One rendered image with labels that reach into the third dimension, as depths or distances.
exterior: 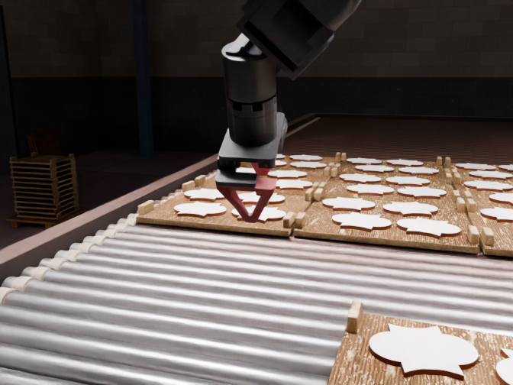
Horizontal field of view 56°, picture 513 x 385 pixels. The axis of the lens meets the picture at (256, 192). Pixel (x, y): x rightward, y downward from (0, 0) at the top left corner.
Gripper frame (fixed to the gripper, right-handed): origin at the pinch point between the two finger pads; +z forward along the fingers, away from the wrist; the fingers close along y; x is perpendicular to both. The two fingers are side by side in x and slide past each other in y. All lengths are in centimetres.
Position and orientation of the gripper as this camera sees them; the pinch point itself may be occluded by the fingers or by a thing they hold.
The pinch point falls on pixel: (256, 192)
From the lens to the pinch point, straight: 63.4
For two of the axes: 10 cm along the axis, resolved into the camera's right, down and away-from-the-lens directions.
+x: 9.9, 0.7, -1.5
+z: 0.4, 7.7, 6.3
